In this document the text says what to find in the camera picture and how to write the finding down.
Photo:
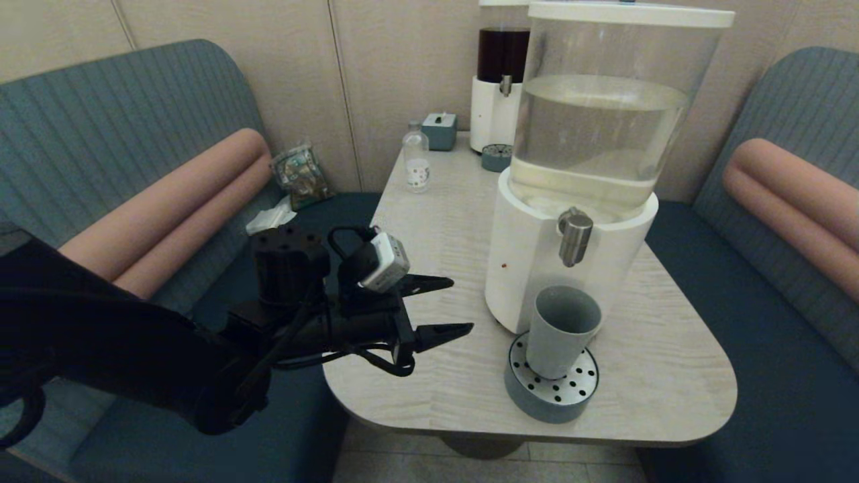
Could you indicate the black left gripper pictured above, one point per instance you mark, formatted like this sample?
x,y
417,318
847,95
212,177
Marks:
x,y
369,322

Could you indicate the grey plastic cup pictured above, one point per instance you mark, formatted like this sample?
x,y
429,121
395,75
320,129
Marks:
x,y
560,335

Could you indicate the large metal dispenser tap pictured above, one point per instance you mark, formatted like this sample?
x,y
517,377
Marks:
x,y
576,238

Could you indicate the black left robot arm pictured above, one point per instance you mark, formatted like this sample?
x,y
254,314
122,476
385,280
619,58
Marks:
x,y
134,349

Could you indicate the large blue perforated drip tray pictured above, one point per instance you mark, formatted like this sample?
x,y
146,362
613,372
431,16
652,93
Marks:
x,y
537,399

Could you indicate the small clear bottle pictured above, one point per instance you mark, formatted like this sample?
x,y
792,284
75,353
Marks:
x,y
417,161

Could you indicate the small blue perforated drip tray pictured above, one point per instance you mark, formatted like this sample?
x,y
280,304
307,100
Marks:
x,y
496,159

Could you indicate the blue-grey tissue box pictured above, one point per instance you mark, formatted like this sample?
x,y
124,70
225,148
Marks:
x,y
439,131

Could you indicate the white crumpled tissue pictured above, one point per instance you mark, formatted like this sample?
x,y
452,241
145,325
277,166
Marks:
x,y
272,218

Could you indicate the crumpled snack bag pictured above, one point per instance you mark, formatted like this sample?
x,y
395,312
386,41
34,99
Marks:
x,y
302,178

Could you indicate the large clear water dispenser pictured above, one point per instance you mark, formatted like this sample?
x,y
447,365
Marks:
x,y
590,134

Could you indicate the small metal dispenser tap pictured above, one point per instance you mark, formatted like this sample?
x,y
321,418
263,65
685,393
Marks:
x,y
506,85

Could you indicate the dark drink dispenser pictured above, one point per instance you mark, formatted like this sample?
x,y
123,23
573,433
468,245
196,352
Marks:
x,y
503,54

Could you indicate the pink bolster cushion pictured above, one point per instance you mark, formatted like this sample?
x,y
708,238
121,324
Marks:
x,y
792,188
168,201

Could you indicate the teal upholstered bench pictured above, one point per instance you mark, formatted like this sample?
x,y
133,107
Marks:
x,y
100,121
792,100

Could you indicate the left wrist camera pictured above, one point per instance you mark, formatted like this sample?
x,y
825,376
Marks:
x,y
386,265

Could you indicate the table pedestal with brass base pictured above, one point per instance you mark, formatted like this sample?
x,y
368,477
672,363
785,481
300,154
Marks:
x,y
483,448

